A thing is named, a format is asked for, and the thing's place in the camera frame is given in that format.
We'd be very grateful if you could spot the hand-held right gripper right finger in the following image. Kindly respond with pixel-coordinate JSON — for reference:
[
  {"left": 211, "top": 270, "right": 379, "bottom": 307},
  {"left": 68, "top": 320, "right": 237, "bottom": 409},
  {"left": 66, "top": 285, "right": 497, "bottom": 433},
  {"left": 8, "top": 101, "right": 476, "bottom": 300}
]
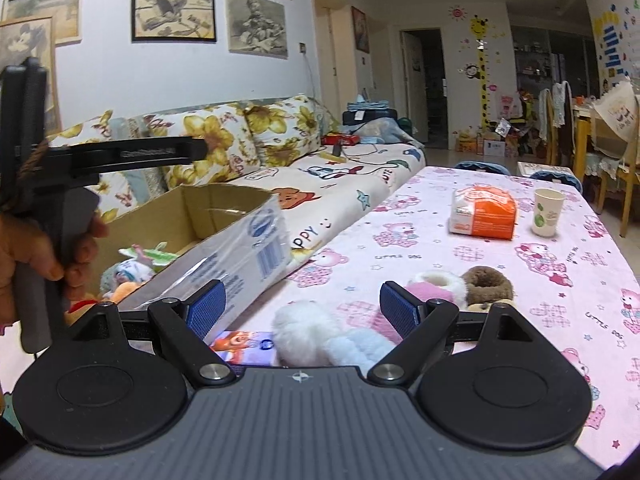
[{"left": 367, "top": 281, "right": 543, "bottom": 387}]

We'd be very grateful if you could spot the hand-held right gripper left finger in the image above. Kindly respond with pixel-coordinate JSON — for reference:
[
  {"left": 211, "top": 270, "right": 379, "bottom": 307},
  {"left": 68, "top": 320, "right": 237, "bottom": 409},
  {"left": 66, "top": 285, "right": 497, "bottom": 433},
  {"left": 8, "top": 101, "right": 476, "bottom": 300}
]
[{"left": 62, "top": 279, "right": 237, "bottom": 389}]

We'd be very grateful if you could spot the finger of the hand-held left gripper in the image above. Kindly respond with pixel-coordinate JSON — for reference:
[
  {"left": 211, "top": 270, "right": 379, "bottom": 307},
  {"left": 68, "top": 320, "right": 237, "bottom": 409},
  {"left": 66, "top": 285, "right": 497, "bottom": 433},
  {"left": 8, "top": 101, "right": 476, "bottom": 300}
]
[{"left": 172, "top": 136, "right": 210, "bottom": 165}]

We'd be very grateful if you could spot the pale blue fluffy slipper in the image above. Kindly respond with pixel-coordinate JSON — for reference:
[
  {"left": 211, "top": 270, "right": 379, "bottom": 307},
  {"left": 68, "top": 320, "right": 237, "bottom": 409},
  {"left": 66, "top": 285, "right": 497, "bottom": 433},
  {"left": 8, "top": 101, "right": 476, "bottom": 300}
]
[{"left": 325, "top": 326, "right": 398, "bottom": 363}]

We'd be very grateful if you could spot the green white striped cloth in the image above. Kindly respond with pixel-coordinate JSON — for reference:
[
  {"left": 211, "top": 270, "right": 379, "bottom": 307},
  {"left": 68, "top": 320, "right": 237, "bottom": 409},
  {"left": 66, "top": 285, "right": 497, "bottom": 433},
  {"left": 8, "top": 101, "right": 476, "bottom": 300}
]
[{"left": 119, "top": 241, "right": 180, "bottom": 267}]

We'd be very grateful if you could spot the brown bear plush red hat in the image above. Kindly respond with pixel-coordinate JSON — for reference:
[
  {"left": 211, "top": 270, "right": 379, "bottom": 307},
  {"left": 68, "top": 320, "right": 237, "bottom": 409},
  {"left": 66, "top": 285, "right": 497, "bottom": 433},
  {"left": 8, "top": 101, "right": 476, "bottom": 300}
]
[{"left": 66, "top": 280, "right": 147, "bottom": 315}]

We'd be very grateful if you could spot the pale spotted plush toy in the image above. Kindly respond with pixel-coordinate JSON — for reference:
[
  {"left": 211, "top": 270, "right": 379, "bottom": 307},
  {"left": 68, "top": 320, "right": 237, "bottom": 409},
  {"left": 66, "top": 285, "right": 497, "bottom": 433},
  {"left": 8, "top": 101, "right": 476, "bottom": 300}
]
[{"left": 101, "top": 260, "right": 157, "bottom": 297}]

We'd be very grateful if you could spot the brown fluffy slipper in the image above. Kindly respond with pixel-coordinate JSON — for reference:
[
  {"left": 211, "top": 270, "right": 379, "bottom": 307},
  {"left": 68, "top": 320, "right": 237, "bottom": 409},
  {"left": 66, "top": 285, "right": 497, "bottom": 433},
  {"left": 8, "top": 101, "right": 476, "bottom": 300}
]
[{"left": 459, "top": 265, "right": 516, "bottom": 313}]

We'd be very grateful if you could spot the white fluffy plush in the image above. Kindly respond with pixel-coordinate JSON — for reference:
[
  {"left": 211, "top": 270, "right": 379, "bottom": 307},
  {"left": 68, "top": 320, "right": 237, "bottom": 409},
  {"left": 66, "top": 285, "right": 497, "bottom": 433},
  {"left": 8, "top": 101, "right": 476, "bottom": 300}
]
[{"left": 271, "top": 300, "right": 346, "bottom": 367}]

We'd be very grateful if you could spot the person's left hand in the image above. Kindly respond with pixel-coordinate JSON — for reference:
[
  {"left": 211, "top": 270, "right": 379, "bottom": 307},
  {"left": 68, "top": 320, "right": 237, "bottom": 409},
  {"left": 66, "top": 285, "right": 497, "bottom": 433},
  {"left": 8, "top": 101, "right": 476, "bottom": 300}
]
[{"left": 0, "top": 207, "right": 109, "bottom": 328}]

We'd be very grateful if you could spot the floral cushion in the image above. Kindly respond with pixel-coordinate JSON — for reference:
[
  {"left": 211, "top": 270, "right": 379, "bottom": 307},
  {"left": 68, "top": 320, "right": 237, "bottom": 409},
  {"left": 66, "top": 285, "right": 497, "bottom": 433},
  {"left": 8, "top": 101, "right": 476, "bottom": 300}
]
[
  {"left": 244, "top": 94, "right": 322, "bottom": 167},
  {"left": 159, "top": 105, "right": 262, "bottom": 192},
  {"left": 45, "top": 109, "right": 126, "bottom": 211}
]

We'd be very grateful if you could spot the colourful printed card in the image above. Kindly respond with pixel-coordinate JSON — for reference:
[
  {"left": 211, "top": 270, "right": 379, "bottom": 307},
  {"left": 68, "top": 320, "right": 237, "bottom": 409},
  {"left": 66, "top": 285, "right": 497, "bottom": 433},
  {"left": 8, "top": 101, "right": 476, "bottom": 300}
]
[{"left": 209, "top": 329, "right": 275, "bottom": 367}]

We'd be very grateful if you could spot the wooden framed mouse picture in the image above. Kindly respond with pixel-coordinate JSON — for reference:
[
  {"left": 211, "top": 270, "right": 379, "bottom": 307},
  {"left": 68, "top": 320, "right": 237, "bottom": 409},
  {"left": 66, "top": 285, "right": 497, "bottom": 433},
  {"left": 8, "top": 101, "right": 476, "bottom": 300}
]
[{"left": 0, "top": 16, "right": 57, "bottom": 136}]

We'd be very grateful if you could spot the grey patterned cushion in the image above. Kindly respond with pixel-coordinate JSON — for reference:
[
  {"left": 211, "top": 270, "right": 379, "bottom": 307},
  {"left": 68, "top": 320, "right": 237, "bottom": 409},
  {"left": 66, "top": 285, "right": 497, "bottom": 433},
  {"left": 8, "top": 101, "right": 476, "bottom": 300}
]
[{"left": 111, "top": 115, "right": 168, "bottom": 198}]

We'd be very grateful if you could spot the pink printed tablecloth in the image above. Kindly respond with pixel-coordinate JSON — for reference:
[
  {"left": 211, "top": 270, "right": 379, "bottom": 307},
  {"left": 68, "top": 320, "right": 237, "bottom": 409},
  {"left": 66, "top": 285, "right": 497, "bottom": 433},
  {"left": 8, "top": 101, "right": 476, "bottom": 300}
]
[{"left": 220, "top": 162, "right": 640, "bottom": 463}]

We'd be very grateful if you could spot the orange tissue pack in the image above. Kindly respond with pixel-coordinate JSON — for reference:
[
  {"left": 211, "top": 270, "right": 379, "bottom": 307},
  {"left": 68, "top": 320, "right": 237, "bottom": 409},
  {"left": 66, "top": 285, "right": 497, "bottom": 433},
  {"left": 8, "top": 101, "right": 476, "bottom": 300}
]
[{"left": 448, "top": 185, "right": 518, "bottom": 240}]

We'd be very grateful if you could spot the unframed sketch portrait picture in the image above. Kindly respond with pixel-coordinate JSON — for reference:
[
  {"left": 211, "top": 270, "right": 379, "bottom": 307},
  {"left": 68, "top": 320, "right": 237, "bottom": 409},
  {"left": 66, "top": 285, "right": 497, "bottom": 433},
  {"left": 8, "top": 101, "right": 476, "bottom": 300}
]
[{"left": 225, "top": 0, "right": 289, "bottom": 59}]

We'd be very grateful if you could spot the black framed cartoon picture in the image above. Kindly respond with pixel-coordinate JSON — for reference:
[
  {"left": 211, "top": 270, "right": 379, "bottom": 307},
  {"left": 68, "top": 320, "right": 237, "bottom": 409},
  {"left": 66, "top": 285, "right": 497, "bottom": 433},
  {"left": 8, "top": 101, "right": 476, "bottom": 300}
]
[{"left": 131, "top": 0, "right": 218, "bottom": 44}]

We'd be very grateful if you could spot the sofa with cartoon cover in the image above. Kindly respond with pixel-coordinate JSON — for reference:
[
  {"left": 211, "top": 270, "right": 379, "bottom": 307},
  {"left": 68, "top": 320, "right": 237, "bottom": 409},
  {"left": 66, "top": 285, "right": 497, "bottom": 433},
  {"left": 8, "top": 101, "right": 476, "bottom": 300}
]
[{"left": 45, "top": 95, "right": 428, "bottom": 281}]

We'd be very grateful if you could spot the black bag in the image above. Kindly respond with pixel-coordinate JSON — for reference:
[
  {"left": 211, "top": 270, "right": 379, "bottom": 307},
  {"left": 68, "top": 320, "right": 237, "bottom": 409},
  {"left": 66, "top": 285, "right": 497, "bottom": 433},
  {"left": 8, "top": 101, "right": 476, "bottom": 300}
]
[{"left": 341, "top": 107, "right": 399, "bottom": 128}]

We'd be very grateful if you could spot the blue stool cushion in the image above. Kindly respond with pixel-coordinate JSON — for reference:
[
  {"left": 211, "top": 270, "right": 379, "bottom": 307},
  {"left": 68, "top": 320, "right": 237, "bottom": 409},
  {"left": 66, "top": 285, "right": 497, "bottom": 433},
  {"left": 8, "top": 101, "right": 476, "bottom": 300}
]
[
  {"left": 454, "top": 160, "right": 512, "bottom": 177},
  {"left": 529, "top": 170, "right": 585, "bottom": 195}
]

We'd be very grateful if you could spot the grey blue blanket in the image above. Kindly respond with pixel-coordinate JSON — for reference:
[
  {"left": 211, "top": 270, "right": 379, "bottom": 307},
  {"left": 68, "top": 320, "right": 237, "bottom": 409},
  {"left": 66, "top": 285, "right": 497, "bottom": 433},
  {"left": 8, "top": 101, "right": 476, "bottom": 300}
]
[{"left": 355, "top": 119, "right": 427, "bottom": 150}]

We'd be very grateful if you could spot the white paper cup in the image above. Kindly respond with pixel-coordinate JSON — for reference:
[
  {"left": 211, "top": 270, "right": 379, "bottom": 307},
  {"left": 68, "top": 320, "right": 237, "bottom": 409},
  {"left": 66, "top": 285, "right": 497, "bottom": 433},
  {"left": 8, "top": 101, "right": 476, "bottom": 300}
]
[{"left": 531, "top": 187, "right": 566, "bottom": 238}]

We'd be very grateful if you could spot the pink printed plastic bag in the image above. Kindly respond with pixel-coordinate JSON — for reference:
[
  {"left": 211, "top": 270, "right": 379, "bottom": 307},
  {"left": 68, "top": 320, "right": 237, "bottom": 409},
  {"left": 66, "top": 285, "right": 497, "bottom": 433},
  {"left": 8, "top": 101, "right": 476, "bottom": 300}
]
[{"left": 499, "top": 91, "right": 522, "bottom": 120}]

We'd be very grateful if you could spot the wooden chair with lace cover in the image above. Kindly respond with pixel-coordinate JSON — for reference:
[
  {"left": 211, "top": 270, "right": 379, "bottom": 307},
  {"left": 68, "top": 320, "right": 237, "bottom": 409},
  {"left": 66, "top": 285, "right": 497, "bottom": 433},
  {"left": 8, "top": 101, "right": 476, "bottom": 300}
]
[
  {"left": 550, "top": 80, "right": 575, "bottom": 166},
  {"left": 537, "top": 87, "right": 556, "bottom": 166}
]

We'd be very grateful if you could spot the yellow wooden dining table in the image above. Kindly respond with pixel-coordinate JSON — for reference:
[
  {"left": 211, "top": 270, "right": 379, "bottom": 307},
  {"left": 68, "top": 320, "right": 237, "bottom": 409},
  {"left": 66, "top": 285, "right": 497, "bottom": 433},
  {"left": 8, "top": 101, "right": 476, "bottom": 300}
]
[{"left": 571, "top": 104, "right": 601, "bottom": 181}]

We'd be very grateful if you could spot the giraffe height chart sticker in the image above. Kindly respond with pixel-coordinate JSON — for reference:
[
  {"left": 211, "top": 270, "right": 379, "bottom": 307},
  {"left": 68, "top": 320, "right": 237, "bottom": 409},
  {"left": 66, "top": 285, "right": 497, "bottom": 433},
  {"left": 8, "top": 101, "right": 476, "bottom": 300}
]
[{"left": 470, "top": 15, "right": 497, "bottom": 133}]

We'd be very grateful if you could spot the glass display cabinet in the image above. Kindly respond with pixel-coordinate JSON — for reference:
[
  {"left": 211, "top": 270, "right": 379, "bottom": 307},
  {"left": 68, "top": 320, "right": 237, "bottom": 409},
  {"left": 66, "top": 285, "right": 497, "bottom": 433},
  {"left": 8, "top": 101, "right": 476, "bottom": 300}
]
[{"left": 511, "top": 25, "right": 600, "bottom": 98}]

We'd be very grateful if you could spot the cream embroidered chair cover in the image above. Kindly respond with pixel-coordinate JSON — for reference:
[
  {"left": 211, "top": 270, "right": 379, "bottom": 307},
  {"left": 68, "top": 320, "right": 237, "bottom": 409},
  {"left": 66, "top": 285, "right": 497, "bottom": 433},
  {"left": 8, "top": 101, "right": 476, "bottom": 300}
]
[{"left": 591, "top": 80, "right": 637, "bottom": 136}]

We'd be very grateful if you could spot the blue paper wall decoration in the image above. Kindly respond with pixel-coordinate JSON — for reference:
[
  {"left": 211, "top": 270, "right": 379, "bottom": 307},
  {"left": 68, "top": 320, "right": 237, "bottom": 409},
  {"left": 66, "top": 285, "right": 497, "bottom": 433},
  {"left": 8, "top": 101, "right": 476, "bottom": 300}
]
[{"left": 594, "top": 9, "right": 632, "bottom": 81}]

